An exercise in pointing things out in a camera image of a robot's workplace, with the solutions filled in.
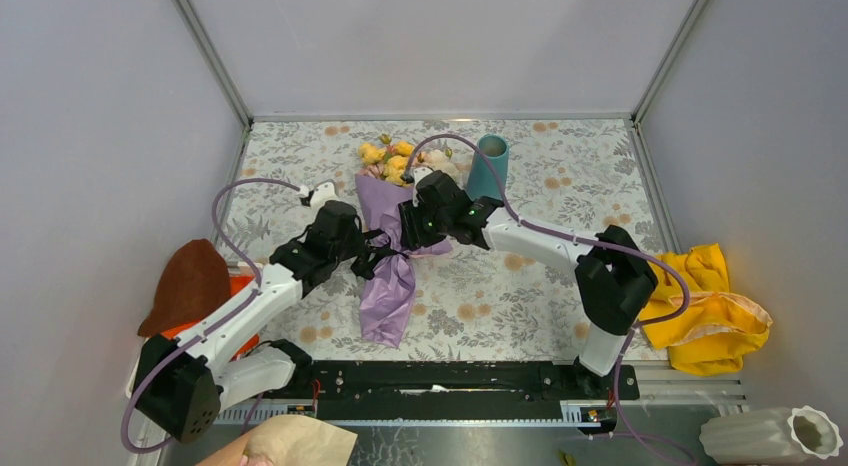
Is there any black ribbon gold lettering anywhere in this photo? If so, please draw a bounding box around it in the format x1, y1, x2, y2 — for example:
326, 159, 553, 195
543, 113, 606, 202
350, 229, 407, 280

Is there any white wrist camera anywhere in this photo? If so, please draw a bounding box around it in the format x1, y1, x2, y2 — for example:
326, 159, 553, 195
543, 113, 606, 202
297, 180, 339, 212
401, 166, 433, 186

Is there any orange cloth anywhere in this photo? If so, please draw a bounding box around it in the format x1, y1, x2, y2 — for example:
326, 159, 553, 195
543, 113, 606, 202
161, 275, 260, 361

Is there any brown cloth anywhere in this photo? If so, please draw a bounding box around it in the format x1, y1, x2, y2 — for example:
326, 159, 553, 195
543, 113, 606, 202
137, 239, 231, 338

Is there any purple wrapping paper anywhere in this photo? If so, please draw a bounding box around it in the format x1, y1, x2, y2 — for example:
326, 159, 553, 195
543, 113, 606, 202
355, 175, 452, 348

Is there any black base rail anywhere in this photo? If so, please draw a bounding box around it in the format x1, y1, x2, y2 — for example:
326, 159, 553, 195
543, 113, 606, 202
267, 360, 640, 421

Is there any purple cable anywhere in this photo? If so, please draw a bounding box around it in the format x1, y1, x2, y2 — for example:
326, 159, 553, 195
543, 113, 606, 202
404, 132, 697, 464
120, 178, 303, 455

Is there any floral patterned table mat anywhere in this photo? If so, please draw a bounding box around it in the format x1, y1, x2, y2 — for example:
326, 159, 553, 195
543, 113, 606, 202
221, 119, 664, 361

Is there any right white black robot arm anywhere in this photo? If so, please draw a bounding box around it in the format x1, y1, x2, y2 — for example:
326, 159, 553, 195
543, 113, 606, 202
398, 167, 658, 398

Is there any white ribbed vase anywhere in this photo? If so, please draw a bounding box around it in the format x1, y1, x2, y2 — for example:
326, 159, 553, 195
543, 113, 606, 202
699, 406, 844, 465

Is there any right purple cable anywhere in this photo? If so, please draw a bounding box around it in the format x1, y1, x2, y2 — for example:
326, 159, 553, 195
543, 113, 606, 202
404, 132, 697, 464

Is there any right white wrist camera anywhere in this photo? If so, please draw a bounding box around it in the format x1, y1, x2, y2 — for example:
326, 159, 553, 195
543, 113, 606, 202
401, 166, 433, 186

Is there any brown paper bag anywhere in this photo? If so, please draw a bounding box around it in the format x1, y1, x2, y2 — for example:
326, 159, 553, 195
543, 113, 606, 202
198, 415, 357, 466

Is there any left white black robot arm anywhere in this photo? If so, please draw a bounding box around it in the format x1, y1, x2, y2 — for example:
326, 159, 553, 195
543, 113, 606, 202
125, 200, 367, 444

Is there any yellow cloth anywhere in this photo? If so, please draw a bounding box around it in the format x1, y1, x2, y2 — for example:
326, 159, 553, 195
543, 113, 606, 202
643, 244, 773, 376

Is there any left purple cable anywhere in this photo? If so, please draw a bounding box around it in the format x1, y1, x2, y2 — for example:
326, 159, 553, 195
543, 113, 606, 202
120, 178, 303, 455

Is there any white plastic basket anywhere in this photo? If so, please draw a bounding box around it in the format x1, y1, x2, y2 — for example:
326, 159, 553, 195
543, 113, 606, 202
125, 350, 141, 399

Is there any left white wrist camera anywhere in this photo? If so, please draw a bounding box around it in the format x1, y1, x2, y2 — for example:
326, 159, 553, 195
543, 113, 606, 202
297, 180, 339, 212

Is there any teal ceramic vase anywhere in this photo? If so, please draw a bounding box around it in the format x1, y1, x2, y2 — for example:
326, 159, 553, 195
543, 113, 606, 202
465, 134, 510, 200

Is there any yellow pink flower bunch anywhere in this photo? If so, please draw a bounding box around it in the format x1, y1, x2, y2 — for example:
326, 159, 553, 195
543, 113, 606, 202
358, 134, 461, 186

